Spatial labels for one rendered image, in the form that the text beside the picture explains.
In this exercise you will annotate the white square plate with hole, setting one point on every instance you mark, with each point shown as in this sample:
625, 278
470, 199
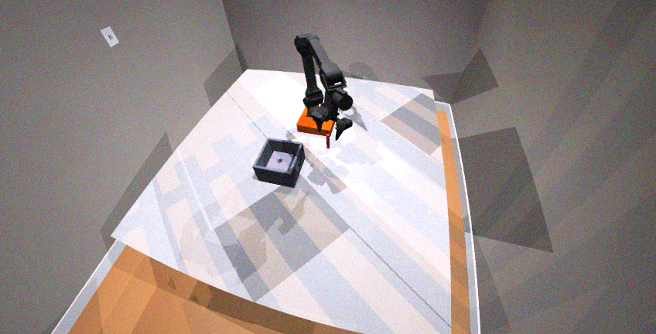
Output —
280, 161

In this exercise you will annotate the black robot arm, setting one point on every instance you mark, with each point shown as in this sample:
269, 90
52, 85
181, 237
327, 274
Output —
329, 74

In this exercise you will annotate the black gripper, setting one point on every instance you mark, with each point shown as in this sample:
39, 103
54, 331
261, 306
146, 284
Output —
342, 124

